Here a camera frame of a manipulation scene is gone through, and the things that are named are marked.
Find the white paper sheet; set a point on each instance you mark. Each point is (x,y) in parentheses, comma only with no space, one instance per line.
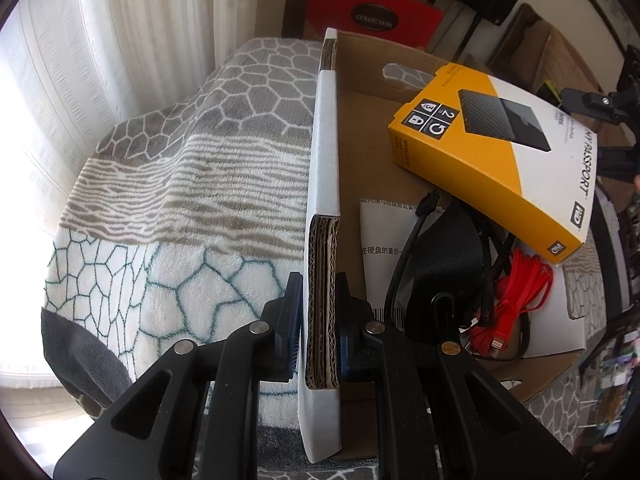
(380,240)

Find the white cardboard box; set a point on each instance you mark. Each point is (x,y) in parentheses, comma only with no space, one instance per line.
(370,135)

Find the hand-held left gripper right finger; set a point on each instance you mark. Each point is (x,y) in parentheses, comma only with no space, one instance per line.
(345,330)

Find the yellow booklet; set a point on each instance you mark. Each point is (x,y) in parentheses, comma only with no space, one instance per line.
(500,170)

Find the white curtain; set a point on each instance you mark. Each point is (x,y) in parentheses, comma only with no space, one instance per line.
(100,35)

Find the green portable device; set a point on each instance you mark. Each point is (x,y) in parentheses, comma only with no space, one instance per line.
(550,92)

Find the red Collection gift box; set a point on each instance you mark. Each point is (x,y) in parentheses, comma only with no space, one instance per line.
(340,5)

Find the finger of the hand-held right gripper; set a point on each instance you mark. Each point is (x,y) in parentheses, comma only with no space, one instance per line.
(590,101)
(617,165)

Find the white grey small box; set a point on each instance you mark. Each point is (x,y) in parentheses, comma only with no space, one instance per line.
(560,325)

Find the brown sofa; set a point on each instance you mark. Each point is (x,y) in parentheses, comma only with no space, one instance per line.
(560,45)

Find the black carrying case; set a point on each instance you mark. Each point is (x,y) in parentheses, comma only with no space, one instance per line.
(445,255)

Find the black speaker stand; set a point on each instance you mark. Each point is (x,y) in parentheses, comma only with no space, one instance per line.
(472,40)

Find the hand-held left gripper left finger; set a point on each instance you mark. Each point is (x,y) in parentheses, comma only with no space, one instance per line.
(292,330)

